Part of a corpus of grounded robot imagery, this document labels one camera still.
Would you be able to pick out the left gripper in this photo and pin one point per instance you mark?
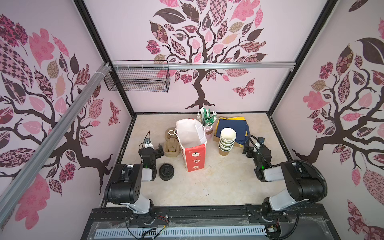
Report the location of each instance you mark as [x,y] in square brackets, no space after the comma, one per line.
[156,151]

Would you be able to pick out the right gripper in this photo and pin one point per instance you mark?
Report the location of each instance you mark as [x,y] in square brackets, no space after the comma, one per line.
[250,150]

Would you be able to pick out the black coffee cup lid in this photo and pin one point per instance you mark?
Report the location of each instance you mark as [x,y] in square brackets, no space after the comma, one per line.
[166,172]

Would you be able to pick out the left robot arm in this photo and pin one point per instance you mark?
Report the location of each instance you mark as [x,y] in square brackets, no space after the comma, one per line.
[124,186]

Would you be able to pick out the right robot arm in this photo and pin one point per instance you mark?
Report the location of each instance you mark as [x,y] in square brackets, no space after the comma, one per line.
[304,182]

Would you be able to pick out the brown cardboard cup carrier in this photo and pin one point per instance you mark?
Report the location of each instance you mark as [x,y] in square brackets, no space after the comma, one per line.
[172,145]

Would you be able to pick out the blue napkin stack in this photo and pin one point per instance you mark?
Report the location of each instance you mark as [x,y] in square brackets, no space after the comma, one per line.
[234,129]

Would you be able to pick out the stack of green paper cups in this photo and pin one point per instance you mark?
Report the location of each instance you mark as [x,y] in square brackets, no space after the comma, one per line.
[227,141]

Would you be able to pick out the red white paper gift bag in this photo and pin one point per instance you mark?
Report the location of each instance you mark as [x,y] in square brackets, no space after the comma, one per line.
[193,143]

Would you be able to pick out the pink cup of straws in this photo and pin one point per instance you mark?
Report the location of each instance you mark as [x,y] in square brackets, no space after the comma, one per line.
[207,118]

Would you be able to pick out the aluminium crossbar back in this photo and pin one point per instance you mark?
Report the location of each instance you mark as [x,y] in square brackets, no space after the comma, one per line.
[203,66]

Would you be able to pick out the aluminium bar left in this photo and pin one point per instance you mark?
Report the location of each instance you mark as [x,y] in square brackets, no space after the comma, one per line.
[23,180]

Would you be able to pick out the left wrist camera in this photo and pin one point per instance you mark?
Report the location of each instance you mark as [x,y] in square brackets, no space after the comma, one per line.
[148,143]

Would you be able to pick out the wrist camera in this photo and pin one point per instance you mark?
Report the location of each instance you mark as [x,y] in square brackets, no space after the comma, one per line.
[261,140]
[148,143]

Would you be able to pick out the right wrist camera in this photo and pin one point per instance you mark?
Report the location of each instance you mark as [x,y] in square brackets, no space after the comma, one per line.
[261,140]

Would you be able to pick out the black wire basket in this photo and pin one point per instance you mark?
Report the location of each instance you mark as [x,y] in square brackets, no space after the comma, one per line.
[139,76]

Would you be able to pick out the white slotted cable duct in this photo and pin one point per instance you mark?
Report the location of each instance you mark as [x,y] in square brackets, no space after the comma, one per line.
[178,232]

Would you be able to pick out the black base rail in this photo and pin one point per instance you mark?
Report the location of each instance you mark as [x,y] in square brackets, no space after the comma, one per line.
[309,222]

